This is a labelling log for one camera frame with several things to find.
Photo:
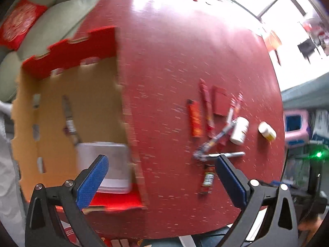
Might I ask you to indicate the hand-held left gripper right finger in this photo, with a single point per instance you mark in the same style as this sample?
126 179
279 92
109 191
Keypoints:
230 182

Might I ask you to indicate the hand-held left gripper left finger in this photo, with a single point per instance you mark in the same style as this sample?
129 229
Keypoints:
93 182

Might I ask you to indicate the red sachet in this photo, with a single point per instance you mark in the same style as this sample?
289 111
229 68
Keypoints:
207 180

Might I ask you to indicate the silver pen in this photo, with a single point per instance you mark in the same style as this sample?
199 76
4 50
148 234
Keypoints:
231 154

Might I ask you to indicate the white plastic container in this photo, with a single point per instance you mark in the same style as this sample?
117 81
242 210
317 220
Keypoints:
110 159

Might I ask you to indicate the white bottle yellow label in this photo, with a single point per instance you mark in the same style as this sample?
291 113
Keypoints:
267 131

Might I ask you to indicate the red pen white barrel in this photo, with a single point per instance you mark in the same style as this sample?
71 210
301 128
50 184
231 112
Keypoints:
229 117

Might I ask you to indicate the dark pen with label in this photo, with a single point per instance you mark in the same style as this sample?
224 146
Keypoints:
69 119

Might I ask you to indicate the red cardboard box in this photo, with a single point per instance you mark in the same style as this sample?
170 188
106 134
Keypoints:
90 103

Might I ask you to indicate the pink red pen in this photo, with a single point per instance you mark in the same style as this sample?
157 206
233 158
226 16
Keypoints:
207 105

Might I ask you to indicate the small dark red box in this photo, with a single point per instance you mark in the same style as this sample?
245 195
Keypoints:
220 100

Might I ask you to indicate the white cloth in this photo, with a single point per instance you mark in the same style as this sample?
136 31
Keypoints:
6 164

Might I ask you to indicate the orange stool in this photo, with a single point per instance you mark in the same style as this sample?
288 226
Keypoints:
273 40

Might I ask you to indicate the green sofa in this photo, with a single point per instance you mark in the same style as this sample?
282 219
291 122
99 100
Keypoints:
59 18

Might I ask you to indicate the red patterned cushion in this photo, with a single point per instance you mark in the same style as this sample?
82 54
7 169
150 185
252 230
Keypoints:
20 23

